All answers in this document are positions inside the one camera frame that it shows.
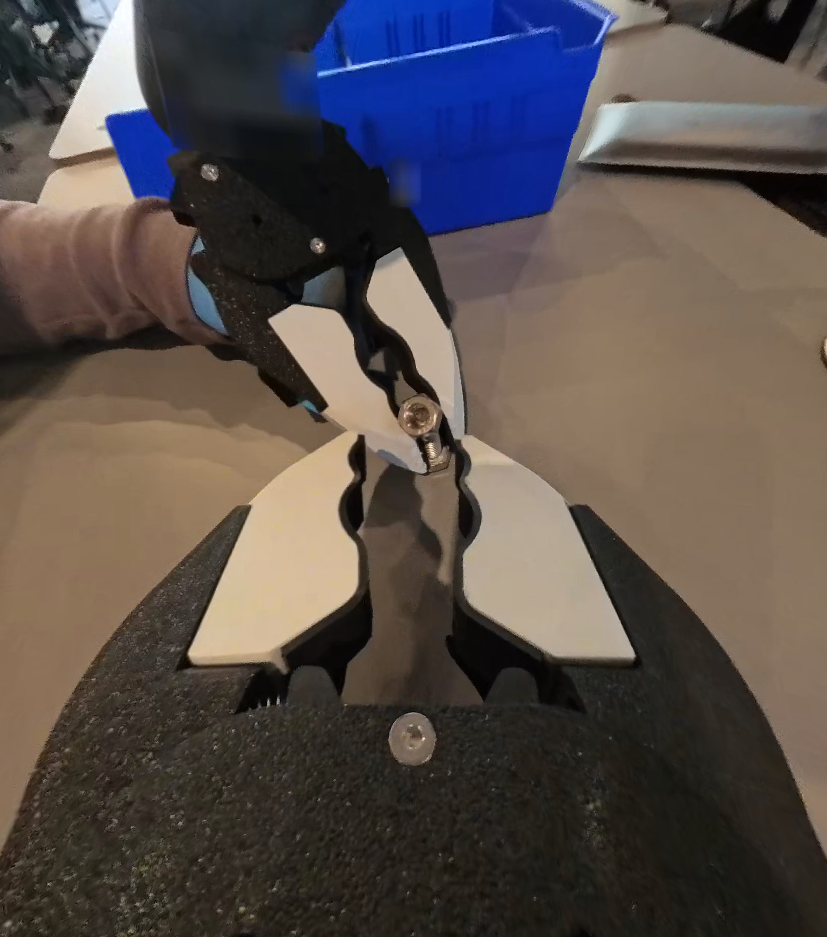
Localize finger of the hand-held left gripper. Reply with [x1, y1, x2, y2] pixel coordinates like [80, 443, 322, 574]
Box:
[267, 302, 434, 477]
[364, 247, 467, 440]

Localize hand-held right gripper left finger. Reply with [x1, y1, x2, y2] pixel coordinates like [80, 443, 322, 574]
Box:
[186, 432, 374, 671]

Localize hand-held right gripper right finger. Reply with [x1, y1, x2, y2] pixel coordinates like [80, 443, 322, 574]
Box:
[453, 435, 637, 667]

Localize silver hex bolt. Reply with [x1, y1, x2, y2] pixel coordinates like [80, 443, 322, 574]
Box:
[396, 395, 454, 475]

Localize blue plastic bin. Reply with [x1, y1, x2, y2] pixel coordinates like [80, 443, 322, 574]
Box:
[104, 0, 619, 237]

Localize person's left forearm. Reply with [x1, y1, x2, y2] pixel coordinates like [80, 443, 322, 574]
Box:
[0, 192, 227, 363]

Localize grey pouch with snap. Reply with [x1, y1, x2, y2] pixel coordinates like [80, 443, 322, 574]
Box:
[576, 101, 827, 180]

